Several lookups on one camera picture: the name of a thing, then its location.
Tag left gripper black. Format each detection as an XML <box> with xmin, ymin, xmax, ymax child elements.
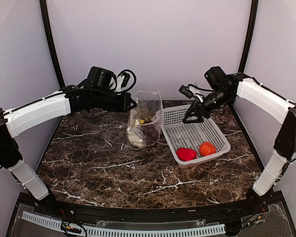
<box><xmin>93</xmin><ymin>89</ymin><xmax>138</xmax><ymax>113</ymax></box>

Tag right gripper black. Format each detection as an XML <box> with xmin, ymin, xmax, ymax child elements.
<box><xmin>183</xmin><ymin>87</ymin><xmax>233</xmax><ymax>122</ymax></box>

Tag orange toy pumpkin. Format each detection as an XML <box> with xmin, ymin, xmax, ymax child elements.
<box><xmin>199</xmin><ymin>142</ymin><xmax>217</xmax><ymax>157</ymax></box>

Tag clear zip top bag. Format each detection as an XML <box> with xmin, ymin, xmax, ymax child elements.
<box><xmin>126</xmin><ymin>91</ymin><xmax>163</xmax><ymax>150</ymax></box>

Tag white toy cauliflower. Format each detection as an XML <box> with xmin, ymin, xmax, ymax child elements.
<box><xmin>127</xmin><ymin>131</ymin><xmax>146</xmax><ymax>150</ymax></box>

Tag red toy bell pepper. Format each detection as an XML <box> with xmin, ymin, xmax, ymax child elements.
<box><xmin>176</xmin><ymin>148</ymin><xmax>197</xmax><ymax>161</ymax></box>

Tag dark red toy grapes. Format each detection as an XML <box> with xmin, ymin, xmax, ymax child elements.
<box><xmin>140</xmin><ymin>120</ymin><xmax>161</xmax><ymax>147</ymax></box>

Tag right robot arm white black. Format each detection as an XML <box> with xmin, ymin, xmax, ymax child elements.
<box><xmin>179</xmin><ymin>66</ymin><xmax>296</xmax><ymax>214</ymax></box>

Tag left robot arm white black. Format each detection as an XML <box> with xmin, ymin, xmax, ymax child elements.
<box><xmin>0</xmin><ymin>66</ymin><xmax>137</xmax><ymax>215</ymax></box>

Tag white plastic mesh basket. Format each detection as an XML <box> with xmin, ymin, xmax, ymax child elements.
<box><xmin>161</xmin><ymin>105</ymin><xmax>231</xmax><ymax>168</ymax></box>

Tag small circuit board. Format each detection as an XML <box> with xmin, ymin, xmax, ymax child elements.
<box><xmin>61</xmin><ymin>222</ymin><xmax>82</xmax><ymax>234</ymax></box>

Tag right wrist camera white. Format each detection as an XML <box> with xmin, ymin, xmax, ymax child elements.
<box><xmin>179</xmin><ymin>84</ymin><xmax>204</xmax><ymax>101</ymax></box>

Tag left black frame post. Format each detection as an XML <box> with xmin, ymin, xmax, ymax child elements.
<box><xmin>39</xmin><ymin>0</ymin><xmax>65</xmax><ymax>88</ymax></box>

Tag black frame post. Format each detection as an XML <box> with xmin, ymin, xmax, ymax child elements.
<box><xmin>238</xmin><ymin>0</ymin><xmax>259</xmax><ymax>73</ymax></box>
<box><xmin>39</xmin><ymin>0</ymin><xmax>65</xmax><ymax>88</ymax></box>

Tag right black frame post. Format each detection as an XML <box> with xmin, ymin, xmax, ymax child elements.
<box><xmin>238</xmin><ymin>0</ymin><xmax>259</xmax><ymax>73</ymax></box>

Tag black front rail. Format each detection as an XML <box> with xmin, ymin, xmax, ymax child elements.
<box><xmin>32</xmin><ymin>197</ymin><xmax>284</xmax><ymax>224</ymax></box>

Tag white slotted cable duct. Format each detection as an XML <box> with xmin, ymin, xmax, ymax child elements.
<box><xmin>22</xmin><ymin>211</ymin><xmax>225</xmax><ymax>237</ymax></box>

